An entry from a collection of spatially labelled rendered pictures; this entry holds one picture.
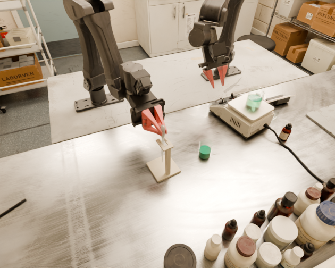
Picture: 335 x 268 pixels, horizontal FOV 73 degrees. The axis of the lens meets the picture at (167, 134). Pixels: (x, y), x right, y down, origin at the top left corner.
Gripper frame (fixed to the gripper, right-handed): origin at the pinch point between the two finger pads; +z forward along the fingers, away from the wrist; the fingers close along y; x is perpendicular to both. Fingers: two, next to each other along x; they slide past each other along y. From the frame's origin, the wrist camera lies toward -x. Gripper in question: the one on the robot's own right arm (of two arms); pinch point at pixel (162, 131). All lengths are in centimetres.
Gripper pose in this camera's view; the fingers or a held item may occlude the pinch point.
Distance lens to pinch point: 59.0
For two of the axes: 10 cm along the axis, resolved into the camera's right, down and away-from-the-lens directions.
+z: 4.9, 6.3, -6.0
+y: 8.7, -3.4, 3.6
